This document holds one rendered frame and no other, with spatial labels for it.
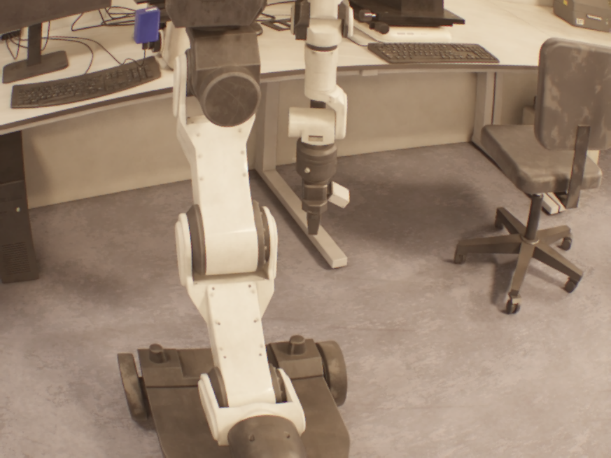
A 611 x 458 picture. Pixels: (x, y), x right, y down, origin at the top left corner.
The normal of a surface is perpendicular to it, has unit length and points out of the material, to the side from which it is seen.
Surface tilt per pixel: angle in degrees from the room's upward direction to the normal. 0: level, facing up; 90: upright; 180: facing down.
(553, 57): 90
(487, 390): 0
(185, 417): 0
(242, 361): 49
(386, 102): 90
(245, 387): 36
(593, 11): 90
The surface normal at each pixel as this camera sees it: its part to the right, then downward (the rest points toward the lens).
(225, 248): 0.25, 0.21
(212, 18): -0.01, 0.67
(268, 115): 0.38, 0.47
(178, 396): 0.04, -0.87
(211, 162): 0.22, -0.18
